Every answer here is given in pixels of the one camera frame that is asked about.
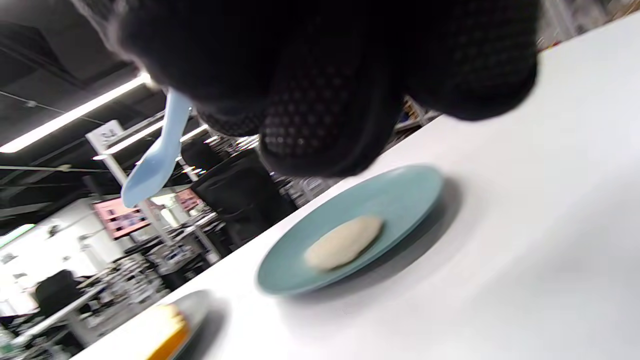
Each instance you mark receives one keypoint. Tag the person's right hand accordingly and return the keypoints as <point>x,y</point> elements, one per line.
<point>325,75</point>

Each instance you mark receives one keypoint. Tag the fried egg slice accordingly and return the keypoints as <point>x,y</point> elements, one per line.
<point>345,242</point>

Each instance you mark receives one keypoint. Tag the light blue dessert shovel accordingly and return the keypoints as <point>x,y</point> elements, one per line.
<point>150,170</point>

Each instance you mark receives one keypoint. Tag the grey plate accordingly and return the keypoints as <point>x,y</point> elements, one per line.
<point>197,302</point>

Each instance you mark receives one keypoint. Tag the toast slice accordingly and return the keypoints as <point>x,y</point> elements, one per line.
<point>165,330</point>

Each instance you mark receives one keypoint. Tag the teal plate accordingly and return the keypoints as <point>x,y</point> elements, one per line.
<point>400,200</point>

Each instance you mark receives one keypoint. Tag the black office chair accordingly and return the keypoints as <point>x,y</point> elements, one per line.
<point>240,195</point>

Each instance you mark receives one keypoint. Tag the ceiling light strip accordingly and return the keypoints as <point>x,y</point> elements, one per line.
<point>130,142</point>
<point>75,114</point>

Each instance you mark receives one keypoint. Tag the white pillar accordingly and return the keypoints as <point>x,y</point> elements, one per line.
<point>107,137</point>

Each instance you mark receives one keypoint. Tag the pink screen monitor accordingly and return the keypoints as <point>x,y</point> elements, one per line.
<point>120,217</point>

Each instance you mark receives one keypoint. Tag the small black chair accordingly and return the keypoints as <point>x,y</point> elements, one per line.
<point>57,292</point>

